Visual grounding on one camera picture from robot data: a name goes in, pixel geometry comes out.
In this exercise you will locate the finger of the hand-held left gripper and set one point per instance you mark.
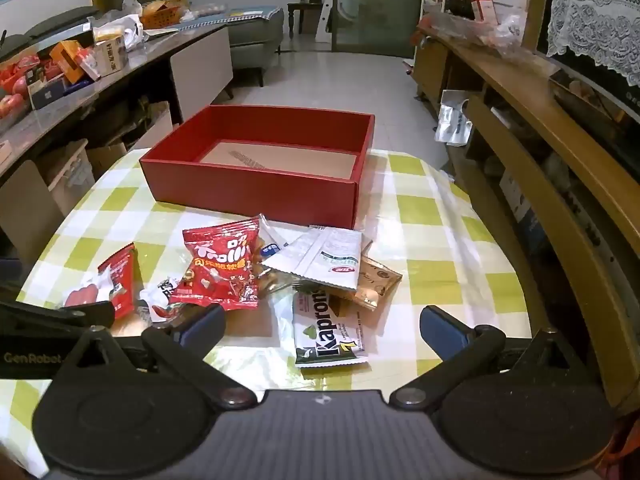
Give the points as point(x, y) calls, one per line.
point(65, 311)

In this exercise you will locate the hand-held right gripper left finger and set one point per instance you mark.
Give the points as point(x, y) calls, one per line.
point(202, 325)

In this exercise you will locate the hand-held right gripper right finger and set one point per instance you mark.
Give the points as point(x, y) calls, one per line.
point(442, 330)

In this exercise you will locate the white black candy wrapper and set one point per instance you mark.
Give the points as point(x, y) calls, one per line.
point(160, 300)

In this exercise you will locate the large red snack packet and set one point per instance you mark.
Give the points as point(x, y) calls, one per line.
point(220, 270)

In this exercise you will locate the small red white packet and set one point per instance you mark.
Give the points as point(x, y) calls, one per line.
point(120, 275)

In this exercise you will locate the brown snack packet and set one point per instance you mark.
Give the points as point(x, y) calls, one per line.
point(372, 280)

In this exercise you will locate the clear corn puff packet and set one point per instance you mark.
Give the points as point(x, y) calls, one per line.
point(275, 272)

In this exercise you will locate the green white snack packet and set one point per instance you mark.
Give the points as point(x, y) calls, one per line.
point(322, 330)

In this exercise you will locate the white sachet packet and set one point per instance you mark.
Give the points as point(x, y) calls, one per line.
point(320, 255)

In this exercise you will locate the red cardboard box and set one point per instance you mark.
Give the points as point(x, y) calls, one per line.
point(250, 190)

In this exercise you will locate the beige board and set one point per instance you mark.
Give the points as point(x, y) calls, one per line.
point(30, 210)

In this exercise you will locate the white storage box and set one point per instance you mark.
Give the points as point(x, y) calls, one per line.
point(70, 175)

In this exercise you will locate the brown cardboard box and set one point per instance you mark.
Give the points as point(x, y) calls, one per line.
point(125, 145)

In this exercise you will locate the silver foil bag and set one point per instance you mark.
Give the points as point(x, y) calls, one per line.
point(452, 122)

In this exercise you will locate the dark blue box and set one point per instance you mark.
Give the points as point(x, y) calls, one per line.
point(47, 91)

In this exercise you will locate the pile of red packets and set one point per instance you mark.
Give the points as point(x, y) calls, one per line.
point(20, 85)

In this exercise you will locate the wooden shelf unit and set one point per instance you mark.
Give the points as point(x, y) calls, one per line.
point(550, 125)

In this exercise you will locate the orange carton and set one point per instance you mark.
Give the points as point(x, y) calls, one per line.
point(67, 60)

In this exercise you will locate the white carton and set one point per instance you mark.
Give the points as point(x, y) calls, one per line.
point(111, 57)

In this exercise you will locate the grey sofa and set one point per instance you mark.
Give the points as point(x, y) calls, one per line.
point(252, 45)

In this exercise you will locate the grey printer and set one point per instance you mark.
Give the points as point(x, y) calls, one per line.
point(50, 25)

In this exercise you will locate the white plastic bag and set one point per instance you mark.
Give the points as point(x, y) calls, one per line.
point(127, 27)

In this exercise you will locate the crumpled clear plastic bag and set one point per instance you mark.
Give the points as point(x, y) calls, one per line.
point(475, 30)

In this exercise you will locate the orange basket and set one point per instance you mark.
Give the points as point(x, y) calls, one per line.
point(160, 14)

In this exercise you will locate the white lace curtain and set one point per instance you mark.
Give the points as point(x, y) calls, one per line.
point(595, 10)

